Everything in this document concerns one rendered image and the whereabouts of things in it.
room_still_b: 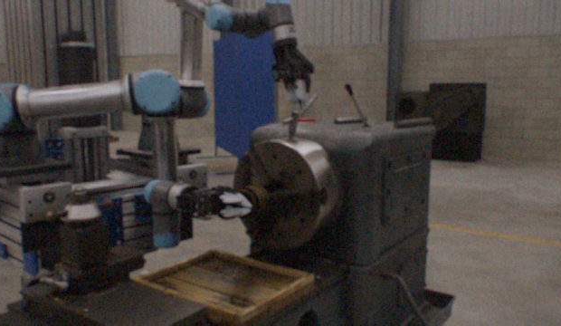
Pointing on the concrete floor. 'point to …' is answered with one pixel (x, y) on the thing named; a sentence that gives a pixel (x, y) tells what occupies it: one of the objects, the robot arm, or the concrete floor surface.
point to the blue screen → (242, 91)
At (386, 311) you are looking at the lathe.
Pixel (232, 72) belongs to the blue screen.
